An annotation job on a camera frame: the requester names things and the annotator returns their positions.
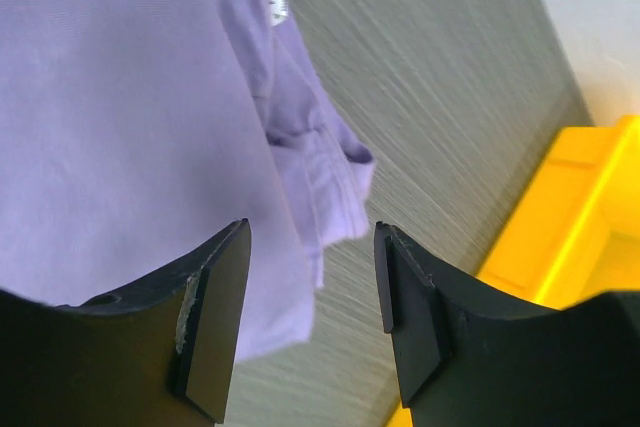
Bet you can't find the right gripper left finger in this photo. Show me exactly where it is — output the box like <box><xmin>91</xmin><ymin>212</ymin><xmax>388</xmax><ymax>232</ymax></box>
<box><xmin>1</xmin><ymin>219</ymin><xmax>250</xmax><ymax>426</ymax></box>

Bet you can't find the yellow plastic tray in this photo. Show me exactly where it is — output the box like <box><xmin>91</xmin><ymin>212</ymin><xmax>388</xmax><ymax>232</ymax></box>
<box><xmin>387</xmin><ymin>114</ymin><xmax>640</xmax><ymax>427</ymax></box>

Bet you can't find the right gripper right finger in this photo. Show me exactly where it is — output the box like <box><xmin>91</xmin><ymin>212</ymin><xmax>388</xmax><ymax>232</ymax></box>
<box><xmin>374</xmin><ymin>222</ymin><xmax>639</xmax><ymax>426</ymax></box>

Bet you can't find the purple t shirt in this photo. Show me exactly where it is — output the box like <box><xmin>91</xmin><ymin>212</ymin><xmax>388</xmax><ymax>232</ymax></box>
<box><xmin>1</xmin><ymin>0</ymin><xmax>375</xmax><ymax>361</ymax></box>

